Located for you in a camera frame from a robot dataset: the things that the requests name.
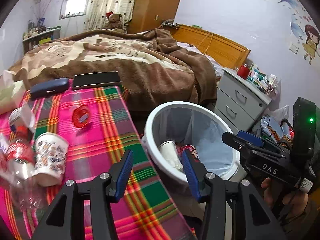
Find red drink can front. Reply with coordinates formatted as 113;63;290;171
177;144;200;164

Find beige paper cup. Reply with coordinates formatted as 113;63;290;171
158;140;183;172

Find printed paper cup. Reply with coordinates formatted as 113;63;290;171
34;132;69;187

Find clear plastic bottle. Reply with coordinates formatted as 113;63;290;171
7;126;46;210

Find white trash bin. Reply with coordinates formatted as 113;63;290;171
142;101;246;187

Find person's right hand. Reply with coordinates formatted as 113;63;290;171
261;178;309;218

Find pile of clothes bags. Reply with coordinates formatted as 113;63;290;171
251;105;294;147

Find grey bedside drawer cabinet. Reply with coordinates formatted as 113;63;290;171
208;68;272;134

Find pink plaid tablecloth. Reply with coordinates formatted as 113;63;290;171
0;78;197;240

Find red mug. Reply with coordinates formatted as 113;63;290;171
237;63;251;80

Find wooden headboard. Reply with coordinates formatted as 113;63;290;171
165;25;251;69

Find black tablet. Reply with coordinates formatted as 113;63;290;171
72;71;121;90

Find brown patterned blanket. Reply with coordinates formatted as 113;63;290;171
10;29;217;111

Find dark blue glasses case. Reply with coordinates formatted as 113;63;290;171
30;77;69;100

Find tissue pack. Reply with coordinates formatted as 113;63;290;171
0;70;26;114

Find teddy bear santa hat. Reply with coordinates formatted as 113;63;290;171
102;11;125;33

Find shelf with items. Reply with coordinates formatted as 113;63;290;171
22;18;61;54

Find wooden wardrobe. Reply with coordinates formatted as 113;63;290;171
127;0;180;34

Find window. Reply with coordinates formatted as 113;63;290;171
59;0;89;19

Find patterned curtain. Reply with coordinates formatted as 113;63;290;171
84;0;135;31

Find girl wall sticker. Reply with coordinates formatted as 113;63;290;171
303;24;319;65

